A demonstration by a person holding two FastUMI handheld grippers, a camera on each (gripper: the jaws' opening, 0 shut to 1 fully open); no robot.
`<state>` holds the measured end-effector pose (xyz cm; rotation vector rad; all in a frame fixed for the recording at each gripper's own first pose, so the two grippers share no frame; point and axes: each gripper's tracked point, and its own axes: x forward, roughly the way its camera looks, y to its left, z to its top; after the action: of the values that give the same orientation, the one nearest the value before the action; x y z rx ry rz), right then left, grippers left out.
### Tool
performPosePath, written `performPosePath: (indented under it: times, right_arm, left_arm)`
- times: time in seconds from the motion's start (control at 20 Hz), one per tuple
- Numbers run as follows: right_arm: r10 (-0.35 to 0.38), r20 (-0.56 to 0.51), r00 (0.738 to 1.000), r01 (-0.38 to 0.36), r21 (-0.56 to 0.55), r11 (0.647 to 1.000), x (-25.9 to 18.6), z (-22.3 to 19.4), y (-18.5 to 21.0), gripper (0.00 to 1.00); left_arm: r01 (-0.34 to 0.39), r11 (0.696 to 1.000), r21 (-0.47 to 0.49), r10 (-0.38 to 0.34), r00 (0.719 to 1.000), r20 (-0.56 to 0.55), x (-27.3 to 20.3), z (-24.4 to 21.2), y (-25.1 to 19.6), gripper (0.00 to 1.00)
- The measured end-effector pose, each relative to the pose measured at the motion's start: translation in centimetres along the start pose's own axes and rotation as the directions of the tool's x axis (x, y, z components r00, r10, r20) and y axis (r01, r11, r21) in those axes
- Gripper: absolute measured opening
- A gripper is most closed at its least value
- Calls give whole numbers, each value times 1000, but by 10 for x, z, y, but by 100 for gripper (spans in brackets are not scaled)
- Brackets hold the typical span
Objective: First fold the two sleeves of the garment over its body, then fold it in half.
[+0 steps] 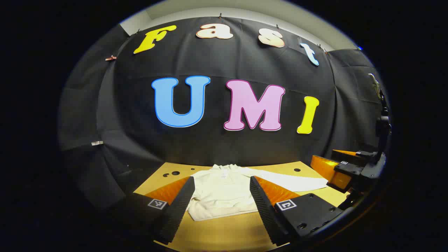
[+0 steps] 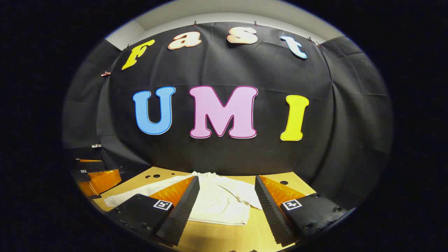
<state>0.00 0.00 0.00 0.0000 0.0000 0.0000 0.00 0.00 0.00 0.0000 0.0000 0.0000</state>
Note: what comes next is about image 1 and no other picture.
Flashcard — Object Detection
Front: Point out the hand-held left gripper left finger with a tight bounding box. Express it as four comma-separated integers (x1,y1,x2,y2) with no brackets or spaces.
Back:
115,176,196,245

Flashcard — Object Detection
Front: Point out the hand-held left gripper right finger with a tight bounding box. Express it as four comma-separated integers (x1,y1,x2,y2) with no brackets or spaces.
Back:
249,176,345,247

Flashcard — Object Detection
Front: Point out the black backdrop cloth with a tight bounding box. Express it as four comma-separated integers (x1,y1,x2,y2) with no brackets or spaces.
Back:
58,16,389,210

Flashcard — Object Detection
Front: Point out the white hooded sweatshirt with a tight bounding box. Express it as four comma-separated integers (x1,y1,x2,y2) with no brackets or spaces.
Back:
187,164,329,222

